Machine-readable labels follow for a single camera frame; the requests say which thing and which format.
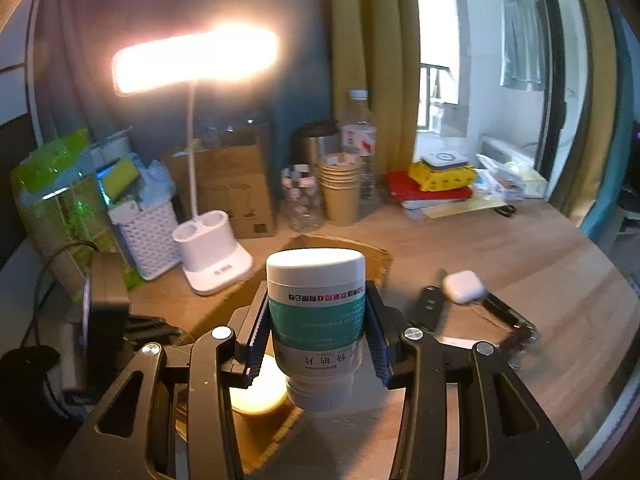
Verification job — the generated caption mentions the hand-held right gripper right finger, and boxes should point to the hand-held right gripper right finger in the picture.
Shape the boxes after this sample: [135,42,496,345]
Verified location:
[364,280,583,480]

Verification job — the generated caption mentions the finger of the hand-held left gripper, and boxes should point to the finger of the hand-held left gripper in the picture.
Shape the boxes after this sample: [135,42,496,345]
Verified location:
[125,312,183,348]

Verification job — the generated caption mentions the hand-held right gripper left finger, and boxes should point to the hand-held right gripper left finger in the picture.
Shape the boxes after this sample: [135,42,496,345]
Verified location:
[55,280,273,480]

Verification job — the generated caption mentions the black key fob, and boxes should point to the black key fob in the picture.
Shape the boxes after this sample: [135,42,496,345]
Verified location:
[416,270,448,333]

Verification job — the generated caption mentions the brown cardboard box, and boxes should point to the brown cardboard box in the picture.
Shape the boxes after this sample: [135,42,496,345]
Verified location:
[172,232,396,480]

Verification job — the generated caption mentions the white teal-label medicine bottle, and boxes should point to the white teal-label medicine bottle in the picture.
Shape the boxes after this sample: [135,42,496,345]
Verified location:
[265,249,368,413]

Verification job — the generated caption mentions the white earbuds case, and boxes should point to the white earbuds case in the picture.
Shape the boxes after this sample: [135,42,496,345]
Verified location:
[442,270,483,304]

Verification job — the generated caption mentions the black leather strap watch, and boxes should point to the black leather strap watch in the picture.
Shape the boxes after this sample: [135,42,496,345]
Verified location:
[480,291,541,361]

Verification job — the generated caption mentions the orange tin with gold lid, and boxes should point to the orange tin with gold lid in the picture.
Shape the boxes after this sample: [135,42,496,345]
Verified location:
[230,355,301,417]

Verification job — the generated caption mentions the white woven plastic basket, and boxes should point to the white woven plastic basket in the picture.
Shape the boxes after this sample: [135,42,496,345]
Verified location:
[109,200,183,281]

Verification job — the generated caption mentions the white desk lamp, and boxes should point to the white desk lamp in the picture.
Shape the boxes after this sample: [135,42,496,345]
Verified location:
[111,27,280,297]

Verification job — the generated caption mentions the green bag of paper cups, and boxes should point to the green bag of paper cups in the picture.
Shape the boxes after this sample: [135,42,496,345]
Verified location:
[11,127,131,291]

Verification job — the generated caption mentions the floral drinking glass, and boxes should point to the floral drinking glass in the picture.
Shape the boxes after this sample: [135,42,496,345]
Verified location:
[280,164,323,233]

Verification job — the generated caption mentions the yellow sponge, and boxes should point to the yellow sponge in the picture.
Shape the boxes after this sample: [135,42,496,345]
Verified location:
[100,155,142,206]

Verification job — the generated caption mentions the clear plastic bag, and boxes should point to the clear plastic bag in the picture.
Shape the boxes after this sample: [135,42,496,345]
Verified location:
[135,160,177,211]

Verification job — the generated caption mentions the kraft cardboard lamp box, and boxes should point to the kraft cardboard lamp box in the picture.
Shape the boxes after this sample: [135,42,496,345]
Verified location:
[160,122,278,239]

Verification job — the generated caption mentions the stack of kraft paper cups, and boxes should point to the stack of kraft paper cups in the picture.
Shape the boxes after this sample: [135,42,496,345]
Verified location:
[318,152,362,226]

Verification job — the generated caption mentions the stack of papers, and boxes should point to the stack of papers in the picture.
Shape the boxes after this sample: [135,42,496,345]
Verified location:
[402,195,506,221]

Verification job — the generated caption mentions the yellow packet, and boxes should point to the yellow packet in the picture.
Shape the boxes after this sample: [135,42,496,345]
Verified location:
[409,160,478,192]

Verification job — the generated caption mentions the stainless steel mug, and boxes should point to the stainless steel mug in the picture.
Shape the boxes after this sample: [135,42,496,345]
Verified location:
[292,120,341,172]

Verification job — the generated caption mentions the white round device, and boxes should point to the white round device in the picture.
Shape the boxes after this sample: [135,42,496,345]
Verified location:
[421,151,468,170]

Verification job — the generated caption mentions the clear plastic water bottle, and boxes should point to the clear plastic water bottle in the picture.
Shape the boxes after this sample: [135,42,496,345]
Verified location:
[341,90,378,201]

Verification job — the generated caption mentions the pale yellow tissue pack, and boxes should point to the pale yellow tissue pack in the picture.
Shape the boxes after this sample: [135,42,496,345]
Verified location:
[475,155,548,198]

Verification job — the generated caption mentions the white microwave oven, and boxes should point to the white microwave oven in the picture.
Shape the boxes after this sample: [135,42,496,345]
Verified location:
[477,135,536,166]

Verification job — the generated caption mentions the black monitor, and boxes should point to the black monitor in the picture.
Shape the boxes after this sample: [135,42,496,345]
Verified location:
[617,120,640,211]

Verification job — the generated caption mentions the yellow curtain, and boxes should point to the yellow curtain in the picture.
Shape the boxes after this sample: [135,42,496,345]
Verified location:
[330,0,421,186]
[570,0,621,226]

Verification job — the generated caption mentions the hanging grey-green clothes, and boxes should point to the hanging grey-green clothes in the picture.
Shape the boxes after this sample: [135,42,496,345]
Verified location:
[501,0,546,92]

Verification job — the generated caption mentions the black cable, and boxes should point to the black cable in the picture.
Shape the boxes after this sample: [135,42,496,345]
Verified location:
[20,241,101,351]

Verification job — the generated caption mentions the black sliding door frame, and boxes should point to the black sliding door frame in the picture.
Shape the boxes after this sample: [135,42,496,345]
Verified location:
[532,0,568,201]

